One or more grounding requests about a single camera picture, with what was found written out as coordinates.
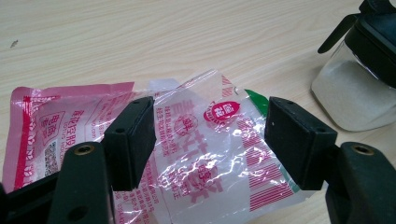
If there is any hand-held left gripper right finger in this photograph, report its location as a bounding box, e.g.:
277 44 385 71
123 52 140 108
264 96 396 224

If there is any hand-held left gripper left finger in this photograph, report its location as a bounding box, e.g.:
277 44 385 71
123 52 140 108
46 96 157 224

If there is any glass jar with black lid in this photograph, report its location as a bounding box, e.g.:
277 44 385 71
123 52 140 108
310 0 396 133

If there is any pink and white plastic bag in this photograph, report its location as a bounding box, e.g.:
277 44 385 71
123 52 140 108
2 68 314 224

